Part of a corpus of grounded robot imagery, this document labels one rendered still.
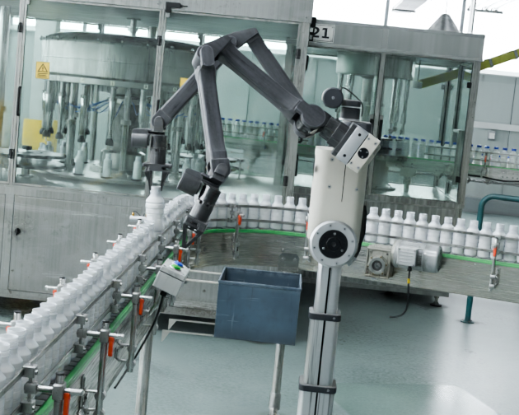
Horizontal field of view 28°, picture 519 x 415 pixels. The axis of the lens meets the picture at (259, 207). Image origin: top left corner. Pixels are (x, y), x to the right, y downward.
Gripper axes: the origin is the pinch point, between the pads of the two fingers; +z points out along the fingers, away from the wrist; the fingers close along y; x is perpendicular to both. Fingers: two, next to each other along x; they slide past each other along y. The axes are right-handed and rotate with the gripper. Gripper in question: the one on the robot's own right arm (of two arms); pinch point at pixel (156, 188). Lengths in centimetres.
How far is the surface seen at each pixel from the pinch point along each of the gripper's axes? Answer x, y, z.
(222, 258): -116, -18, 43
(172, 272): 69, -16, 18
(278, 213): -130, -44, 21
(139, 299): 97, -11, 21
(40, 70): -302, 121, -41
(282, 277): -39, -49, 36
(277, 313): -9, -48, 44
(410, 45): -488, -136, -85
